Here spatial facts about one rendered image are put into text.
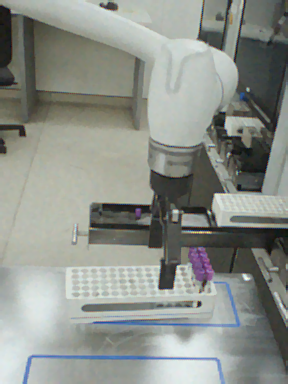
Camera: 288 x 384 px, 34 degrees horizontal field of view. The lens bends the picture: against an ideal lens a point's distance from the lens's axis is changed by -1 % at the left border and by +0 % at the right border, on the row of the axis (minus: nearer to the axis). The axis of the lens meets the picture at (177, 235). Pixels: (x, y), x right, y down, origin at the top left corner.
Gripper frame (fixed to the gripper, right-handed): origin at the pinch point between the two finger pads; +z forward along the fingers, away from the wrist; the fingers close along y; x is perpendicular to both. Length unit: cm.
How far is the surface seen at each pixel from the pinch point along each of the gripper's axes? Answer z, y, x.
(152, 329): 10.9, 7.4, -1.7
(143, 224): 11.1, -32.3, 1.6
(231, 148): 11, -88, 43
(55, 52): 47, -390, -32
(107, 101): 89, -387, 17
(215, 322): 10.8, 6.3, 11.5
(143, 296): 4.7, 4.7, -3.6
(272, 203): 6, -36, 39
